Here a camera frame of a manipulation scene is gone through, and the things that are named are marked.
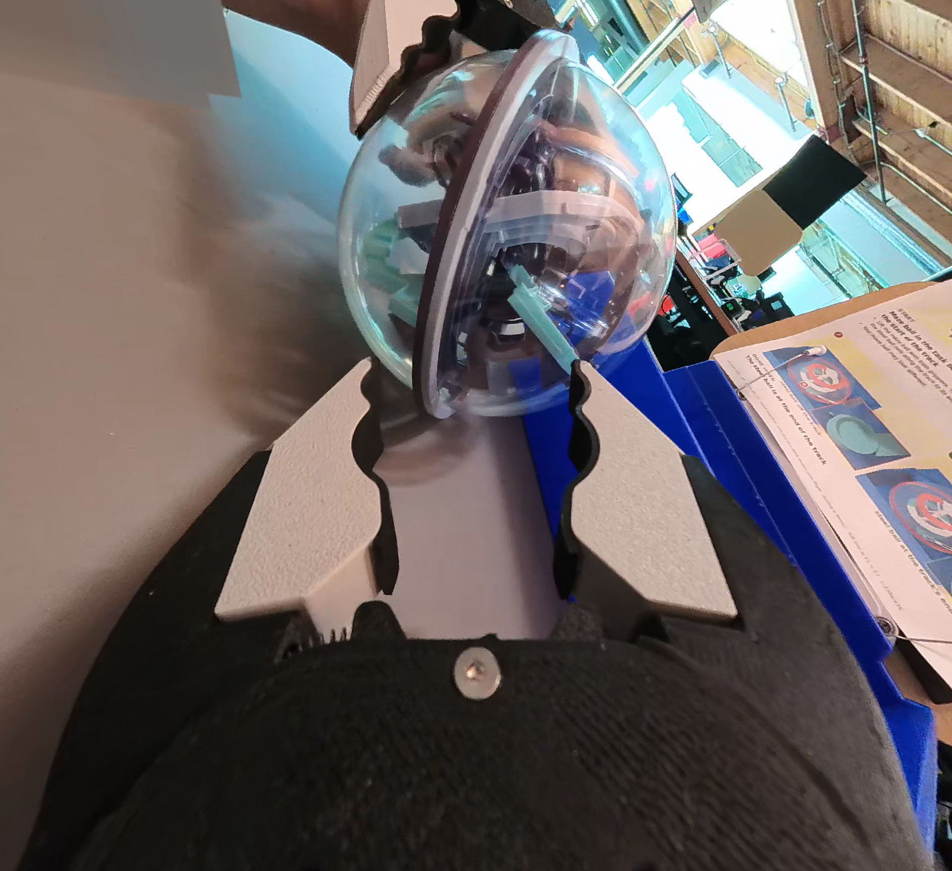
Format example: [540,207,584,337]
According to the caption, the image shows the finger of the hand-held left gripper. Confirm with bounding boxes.
[348,0,466,139]

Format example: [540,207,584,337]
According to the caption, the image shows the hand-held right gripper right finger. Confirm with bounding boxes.
[554,359,739,637]

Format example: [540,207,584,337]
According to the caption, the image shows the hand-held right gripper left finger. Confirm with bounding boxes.
[214,358,403,626]

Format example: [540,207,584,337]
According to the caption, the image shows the clear plastic maze ball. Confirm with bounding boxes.
[337,29,679,420]

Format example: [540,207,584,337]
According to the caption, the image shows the blue plastic bin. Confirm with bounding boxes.
[521,335,940,850]

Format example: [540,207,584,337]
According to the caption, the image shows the printed instruction sheet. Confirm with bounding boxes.
[713,283,952,689]

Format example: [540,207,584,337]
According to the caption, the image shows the instruction sheet on cardboard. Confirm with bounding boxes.
[710,279,952,746]

